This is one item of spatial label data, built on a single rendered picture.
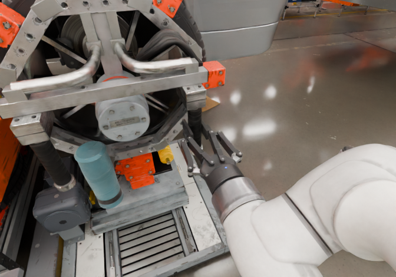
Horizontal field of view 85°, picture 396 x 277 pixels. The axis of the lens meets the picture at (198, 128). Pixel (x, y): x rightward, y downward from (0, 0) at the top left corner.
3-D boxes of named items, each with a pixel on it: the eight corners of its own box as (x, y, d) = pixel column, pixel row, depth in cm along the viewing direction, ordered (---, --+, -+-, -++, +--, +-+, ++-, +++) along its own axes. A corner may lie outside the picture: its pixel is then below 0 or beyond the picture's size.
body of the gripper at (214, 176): (210, 206, 44) (194, 172, 51) (246, 194, 47) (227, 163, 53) (211, 184, 40) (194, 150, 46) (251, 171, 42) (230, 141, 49)
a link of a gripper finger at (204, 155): (215, 174, 49) (210, 176, 48) (190, 144, 56) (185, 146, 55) (216, 162, 46) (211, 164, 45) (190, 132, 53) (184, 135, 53)
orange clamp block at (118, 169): (112, 147, 87) (113, 162, 92) (113, 160, 81) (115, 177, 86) (130, 145, 89) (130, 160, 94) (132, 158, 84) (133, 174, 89)
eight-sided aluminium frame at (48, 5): (195, 131, 96) (195, -16, 61) (201, 140, 91) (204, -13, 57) (60, 164, 81) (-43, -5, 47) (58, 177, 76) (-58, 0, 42)
